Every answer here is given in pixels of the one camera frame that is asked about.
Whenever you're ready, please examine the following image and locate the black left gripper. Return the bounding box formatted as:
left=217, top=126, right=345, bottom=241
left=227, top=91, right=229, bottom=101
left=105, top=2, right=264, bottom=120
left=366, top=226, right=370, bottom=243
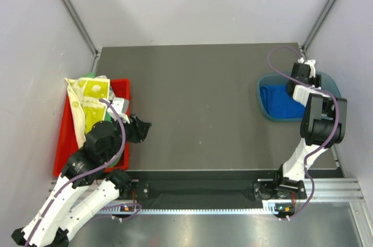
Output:
left=103, top=112, right=152, bottom=162

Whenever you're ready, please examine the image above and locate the blue towel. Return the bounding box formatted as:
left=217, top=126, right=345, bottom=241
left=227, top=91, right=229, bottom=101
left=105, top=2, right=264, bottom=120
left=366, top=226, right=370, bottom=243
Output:
left=259, top=85, right=305, bottom=121

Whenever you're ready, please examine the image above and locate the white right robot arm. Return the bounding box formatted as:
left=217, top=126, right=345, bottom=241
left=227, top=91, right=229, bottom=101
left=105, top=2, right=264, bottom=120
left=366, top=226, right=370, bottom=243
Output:
left=272, top=58, right=347, bottom=198

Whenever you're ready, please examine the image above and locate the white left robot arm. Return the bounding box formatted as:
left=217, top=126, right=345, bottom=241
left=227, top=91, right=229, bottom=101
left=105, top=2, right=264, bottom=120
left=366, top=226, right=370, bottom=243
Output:
left=12, top=115, right=152, bottom=246

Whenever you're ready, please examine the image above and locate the translucent blue tray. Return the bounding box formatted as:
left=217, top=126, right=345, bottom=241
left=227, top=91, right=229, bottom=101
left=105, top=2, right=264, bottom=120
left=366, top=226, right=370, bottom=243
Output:
left=256, top=72, right=347, bottom=124

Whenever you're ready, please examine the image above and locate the green towel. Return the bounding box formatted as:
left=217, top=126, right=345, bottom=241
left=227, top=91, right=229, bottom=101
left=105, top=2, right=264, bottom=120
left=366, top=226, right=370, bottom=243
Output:
left=79, top=74, right=126, bottom=172

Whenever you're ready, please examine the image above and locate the yellow patterned towel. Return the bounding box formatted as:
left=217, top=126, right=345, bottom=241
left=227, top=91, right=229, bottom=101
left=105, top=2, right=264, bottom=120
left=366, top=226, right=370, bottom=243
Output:
left=65, top=76, right=112, bottom=147

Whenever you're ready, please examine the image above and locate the red plastic bin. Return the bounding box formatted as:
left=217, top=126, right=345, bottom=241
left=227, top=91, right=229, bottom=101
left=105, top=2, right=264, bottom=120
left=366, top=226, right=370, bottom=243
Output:
left=53, top=75, right=131, bottom=177

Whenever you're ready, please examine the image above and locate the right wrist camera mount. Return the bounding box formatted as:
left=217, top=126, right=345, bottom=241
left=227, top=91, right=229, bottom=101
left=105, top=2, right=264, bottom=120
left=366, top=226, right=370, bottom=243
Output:
left=298, top=57, right=316, bottom=78

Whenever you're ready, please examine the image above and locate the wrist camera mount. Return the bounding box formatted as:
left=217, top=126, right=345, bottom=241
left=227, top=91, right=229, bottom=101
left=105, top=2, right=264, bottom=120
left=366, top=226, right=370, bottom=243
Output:
left=298, top=57, right=316, bottom=78
left=111, top=97, right=130, bottom=124

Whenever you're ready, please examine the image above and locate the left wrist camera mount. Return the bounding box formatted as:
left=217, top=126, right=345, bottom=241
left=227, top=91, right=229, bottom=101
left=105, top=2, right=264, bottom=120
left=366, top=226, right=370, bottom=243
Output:
left=111, top=97, right=130, bottom=124

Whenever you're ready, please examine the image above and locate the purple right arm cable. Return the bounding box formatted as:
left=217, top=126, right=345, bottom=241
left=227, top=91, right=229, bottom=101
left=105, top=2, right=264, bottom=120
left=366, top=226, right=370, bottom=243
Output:
left=267, top=46, right=342, bottom=221

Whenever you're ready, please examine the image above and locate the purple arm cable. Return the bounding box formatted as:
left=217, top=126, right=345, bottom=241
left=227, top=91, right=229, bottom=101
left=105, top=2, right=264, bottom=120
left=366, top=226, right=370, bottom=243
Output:
left=24, top=98, right=143, bottom=247
left=267, top=46, right=342, bottom=221

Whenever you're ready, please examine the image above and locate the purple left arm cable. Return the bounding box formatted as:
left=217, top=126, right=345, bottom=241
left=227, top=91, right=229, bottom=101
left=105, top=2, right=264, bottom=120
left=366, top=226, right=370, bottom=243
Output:
left=24, top=98, right=143, bottom=247

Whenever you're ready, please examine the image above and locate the white slotted cable duct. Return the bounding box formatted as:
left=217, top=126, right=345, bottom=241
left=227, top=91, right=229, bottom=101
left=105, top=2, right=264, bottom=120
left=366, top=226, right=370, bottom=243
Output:
left=98, top=202, right=293, bottom=215

